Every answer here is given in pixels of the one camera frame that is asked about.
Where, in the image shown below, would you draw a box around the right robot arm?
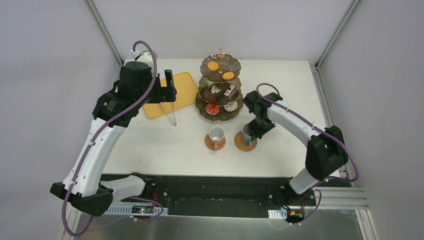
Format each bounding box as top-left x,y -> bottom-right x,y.
243,90 -> 348,205

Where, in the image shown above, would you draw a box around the left aluminium frame post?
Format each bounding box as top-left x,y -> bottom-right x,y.
83,0 -> 124,66

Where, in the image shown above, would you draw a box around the green layered cake piece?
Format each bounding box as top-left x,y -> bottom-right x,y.
204,80 -> 216,91

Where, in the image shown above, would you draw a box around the orange ceramic cup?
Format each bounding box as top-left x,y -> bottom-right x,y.
208,126 -> 225,140

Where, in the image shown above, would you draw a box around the white glazed donut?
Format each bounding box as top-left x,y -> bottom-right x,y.
223,101 -> 238,112

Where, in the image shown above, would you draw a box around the chocolate cake slice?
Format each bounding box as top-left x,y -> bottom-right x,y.
209,85 -> 221,96

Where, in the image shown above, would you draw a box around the right aluminium frame post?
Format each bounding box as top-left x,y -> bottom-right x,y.
314,0 -> 362,71

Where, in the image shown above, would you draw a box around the red strawberry tart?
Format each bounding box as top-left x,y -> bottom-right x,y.
205,103 -> 220,116

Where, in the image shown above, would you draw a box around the black mounting base plate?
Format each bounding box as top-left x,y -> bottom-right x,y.
99,173 -> 352,220

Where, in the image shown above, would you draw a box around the blue ceramic cup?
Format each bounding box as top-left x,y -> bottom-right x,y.
241,124 -> 255,148

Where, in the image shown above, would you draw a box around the woven round coaster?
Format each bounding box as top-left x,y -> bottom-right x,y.
204,134 -> 226,151
234,131 -> 258,152

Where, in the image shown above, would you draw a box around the three tier dark cake stand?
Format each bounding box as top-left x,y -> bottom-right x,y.
195,49 -> 244,122

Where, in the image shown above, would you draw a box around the yellow serving tray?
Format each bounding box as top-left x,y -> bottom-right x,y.
142,71 -> 198,120

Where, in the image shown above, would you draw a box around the aluminium frame post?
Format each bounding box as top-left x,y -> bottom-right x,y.
314,0 -> 362,71
83,0 -> 124,66

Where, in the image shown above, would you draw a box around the orange macaron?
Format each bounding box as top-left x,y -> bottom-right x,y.
207,61 -> 220,72
222,71 -> 235,81

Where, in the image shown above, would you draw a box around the pink handled metal tongs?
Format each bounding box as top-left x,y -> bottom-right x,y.
159,102 -> 177,127

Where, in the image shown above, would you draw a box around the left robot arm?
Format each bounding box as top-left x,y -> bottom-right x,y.
50,61 -> 177,217

